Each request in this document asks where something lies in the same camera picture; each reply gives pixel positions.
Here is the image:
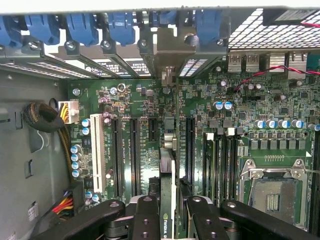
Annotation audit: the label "black RAM slot bank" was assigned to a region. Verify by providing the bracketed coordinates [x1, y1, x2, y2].
[202, 127, 242, 202]
[308, 129, 320, 236]

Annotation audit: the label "long black expansion slot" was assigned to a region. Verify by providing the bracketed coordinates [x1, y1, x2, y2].
[185, 116, 198, 191]
[129, 117, 143, 196]
[110, 117, 125, 199]

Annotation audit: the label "metal CPU socket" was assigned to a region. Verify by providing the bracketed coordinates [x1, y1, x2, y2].
[238, 158, 314, 232]

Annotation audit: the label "white PCI expansion slot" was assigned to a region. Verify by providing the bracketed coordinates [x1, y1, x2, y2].
[89, 113, 108, 194]

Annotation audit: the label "short black expansion slot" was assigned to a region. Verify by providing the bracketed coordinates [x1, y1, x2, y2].
[148, 117, 159, 143]

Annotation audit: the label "green Dell motherboard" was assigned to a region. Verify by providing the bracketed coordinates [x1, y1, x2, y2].
[66, 52, 320, 235]

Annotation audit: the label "white power connector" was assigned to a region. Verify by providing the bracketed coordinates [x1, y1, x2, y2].
[57, 100, 81, 125]

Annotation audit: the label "open silver PC case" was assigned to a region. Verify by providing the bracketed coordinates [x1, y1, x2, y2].
[0, 0, 320, 240]

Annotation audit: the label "silver rear port housing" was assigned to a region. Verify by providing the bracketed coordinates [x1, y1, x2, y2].
[245, 53, 261, 73]
[226, 53, 245, 74]
[268, 51, 286, 74]
[286, 50, 309, 80]

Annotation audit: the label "red yellow orange power wires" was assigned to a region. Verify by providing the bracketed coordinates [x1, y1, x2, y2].
[50, 190, 75, 216]

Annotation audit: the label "black braided cable bundle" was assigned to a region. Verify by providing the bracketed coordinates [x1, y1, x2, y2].
[21, 100, 74, 185]

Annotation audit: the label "thin red and black wire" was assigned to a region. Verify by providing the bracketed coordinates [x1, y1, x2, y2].
[234, 21, 320, 91]

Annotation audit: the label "black chassis switch box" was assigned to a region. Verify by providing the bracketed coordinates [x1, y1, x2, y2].
[261, 8, 320, 26]

